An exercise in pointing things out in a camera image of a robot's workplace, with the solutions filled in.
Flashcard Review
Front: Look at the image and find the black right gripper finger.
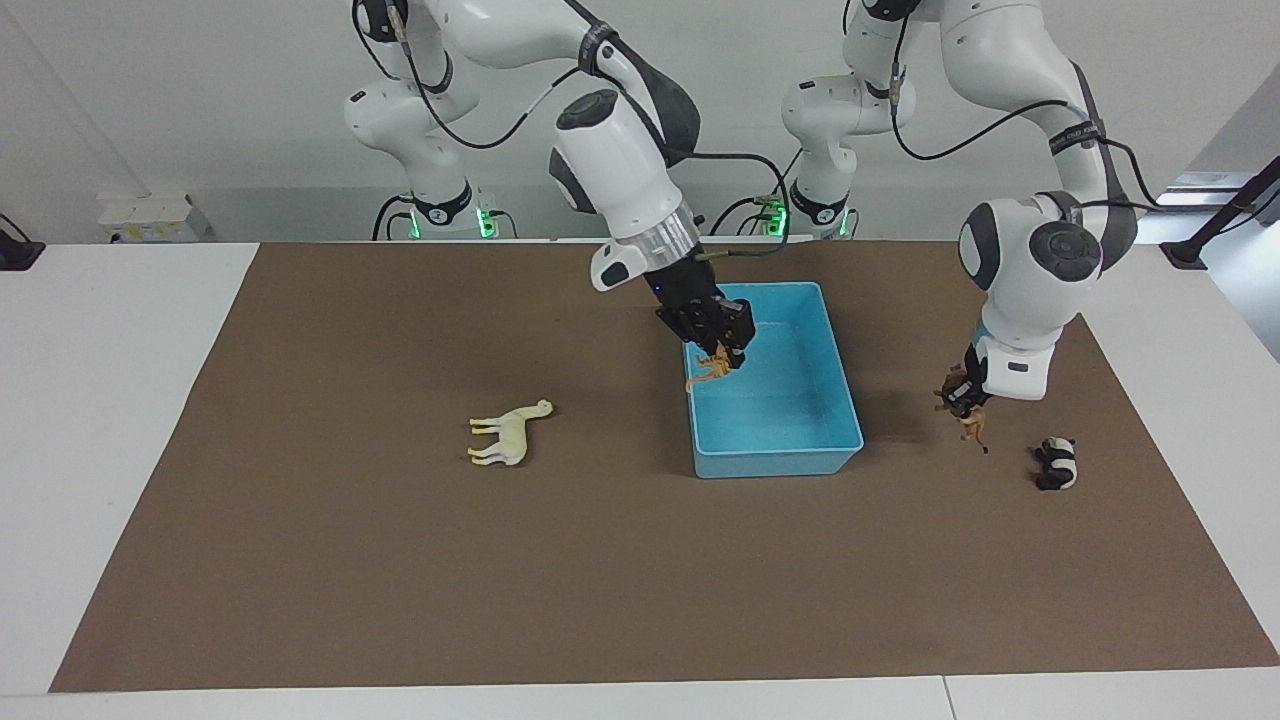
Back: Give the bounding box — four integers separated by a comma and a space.
724, 299, 757, 370
684, 314, 730, 364

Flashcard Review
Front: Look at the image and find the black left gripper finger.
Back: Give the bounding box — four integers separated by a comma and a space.
944, 372, 987, 420

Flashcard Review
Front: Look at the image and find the brown lion toy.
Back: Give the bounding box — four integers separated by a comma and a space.
934, 366, 992, 456

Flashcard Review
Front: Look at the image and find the orange tiger toy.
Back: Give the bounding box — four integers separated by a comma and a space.
684, 346, 742, 394

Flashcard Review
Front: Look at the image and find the black white panda toy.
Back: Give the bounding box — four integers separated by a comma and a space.
1032, 437, 1079, 492

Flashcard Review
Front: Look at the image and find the cream llama toy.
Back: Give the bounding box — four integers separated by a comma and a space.
466, 399, 554, 468

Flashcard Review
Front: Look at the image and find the light blue storage box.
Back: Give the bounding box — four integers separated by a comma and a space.
679, 281, 865, 479

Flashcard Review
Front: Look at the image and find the white background box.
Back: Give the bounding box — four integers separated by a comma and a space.
97, 193, 214, 244

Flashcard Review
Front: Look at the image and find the black clamp stand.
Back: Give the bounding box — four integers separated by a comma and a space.
0, 213, 47, 272
1160, 155, 1280, 271

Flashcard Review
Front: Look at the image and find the brown table mat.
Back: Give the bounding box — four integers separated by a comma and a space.
50, 240, 1280, 693

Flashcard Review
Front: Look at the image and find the black left base cable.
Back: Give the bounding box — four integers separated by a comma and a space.
709, 195, 787, 239

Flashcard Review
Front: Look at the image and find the black base cable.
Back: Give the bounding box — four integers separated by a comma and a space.
371, 193, 416, 242
709, 195, 787, 239

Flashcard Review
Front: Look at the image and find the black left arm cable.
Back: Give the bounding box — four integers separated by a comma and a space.
888, 0, 1166, 211

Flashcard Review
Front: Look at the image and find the grey window frame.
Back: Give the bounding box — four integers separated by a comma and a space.
1160, 172, 1251, 214

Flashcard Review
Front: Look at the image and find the black right base cable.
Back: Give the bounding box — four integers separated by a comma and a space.
371, 193, 416, 242

